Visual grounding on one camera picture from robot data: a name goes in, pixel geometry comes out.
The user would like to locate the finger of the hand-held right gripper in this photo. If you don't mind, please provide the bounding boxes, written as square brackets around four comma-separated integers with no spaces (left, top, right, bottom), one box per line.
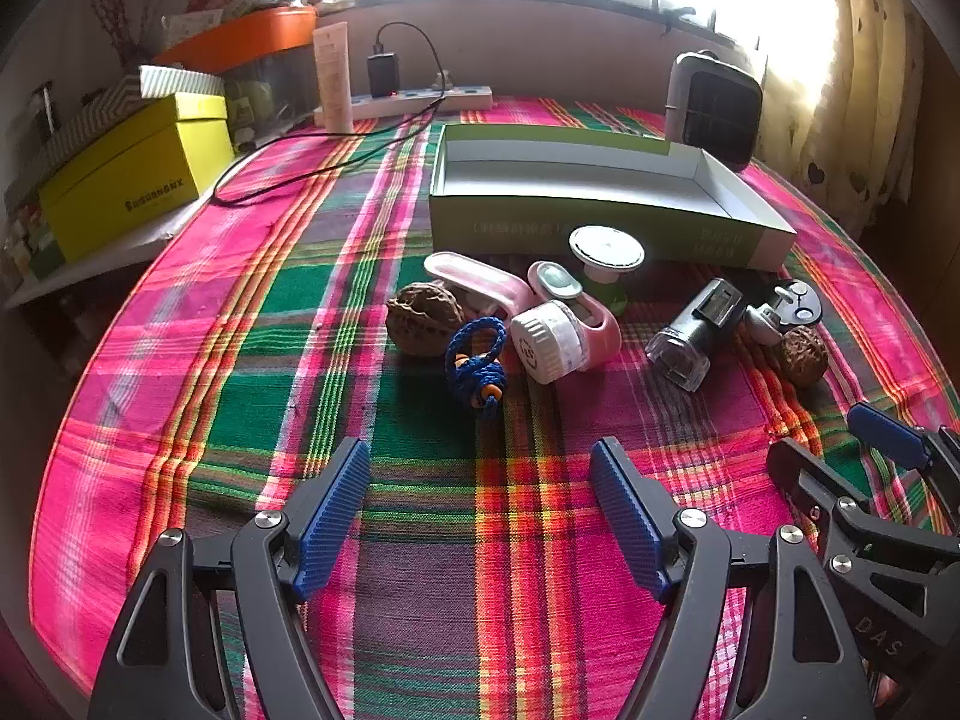
[766,439,863,541]
[847,401,960,518]

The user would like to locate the cream heart-print curtain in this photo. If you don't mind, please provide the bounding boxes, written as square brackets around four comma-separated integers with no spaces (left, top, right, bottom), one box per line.
[757,0,931,226]

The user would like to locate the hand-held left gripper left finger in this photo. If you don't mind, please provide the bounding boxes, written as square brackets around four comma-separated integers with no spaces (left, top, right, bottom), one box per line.
[90,436,371,720]

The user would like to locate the large brown walnut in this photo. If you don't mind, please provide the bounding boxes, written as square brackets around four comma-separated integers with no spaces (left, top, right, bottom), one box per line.
[385,282,464,353]

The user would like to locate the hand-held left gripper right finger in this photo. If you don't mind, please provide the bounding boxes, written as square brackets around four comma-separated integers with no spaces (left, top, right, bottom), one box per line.
[591,436,878,720]

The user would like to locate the green glass jar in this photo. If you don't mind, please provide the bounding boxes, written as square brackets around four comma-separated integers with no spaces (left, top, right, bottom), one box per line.
[225,79,275,128]

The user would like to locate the black cable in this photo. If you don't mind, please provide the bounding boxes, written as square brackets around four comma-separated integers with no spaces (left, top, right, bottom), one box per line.
[212,21,451,205]

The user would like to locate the black oval with white buttons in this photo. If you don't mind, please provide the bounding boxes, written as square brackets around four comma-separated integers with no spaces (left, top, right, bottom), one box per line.
[769,279,824,329]

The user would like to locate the white round jar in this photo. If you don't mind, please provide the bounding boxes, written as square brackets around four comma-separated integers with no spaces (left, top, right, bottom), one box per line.
[510,300,584,381]

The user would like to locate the pink plastic case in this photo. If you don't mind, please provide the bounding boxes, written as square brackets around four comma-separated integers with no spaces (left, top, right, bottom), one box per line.
[424,251,528,318]

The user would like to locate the small brown walnut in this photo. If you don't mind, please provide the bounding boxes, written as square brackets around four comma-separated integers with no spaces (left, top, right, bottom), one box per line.
[776,326,830,389]

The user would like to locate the blue braided cord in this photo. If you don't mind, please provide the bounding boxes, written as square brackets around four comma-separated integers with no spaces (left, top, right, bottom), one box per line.
[445,317,509,412]

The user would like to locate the white cardboard box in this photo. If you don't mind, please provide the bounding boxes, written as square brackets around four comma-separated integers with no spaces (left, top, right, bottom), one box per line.
[429,122,797,271]

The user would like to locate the dried twigs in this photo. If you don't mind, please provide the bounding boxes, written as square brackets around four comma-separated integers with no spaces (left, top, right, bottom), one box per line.
[79,0,162,68]

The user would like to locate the white disc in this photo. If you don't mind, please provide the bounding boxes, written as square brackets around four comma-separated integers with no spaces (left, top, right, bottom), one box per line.
[568,225,647,316]

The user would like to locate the white rounded object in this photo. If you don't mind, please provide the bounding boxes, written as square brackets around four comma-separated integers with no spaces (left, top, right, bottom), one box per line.
[742,305,785,346]

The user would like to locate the beige cream tube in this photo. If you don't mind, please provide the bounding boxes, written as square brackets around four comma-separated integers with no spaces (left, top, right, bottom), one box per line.
[313,22,353,132]

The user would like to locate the plaid tablecloth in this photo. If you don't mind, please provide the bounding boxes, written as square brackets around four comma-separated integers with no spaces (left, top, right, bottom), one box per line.
[26,94,960,720]

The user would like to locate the green striped box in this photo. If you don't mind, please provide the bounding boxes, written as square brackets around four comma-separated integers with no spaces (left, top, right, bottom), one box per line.
[45,65,226,158]

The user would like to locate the small grey heater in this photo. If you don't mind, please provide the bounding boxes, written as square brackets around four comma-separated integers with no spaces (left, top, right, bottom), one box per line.
[666,50,764,171]

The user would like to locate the black and clear device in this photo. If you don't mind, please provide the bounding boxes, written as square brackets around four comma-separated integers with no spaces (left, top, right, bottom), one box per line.
[646,277,743,392]

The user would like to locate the white power strip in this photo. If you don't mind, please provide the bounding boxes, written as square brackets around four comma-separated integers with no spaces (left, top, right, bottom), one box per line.
[315,84,494,127]

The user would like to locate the orange tray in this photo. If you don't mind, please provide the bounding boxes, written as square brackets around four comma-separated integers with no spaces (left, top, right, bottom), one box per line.
[154,6,317,74]

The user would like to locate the yellow cardboard box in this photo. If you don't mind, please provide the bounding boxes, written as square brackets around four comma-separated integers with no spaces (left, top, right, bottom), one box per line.
[39,94,235,265]

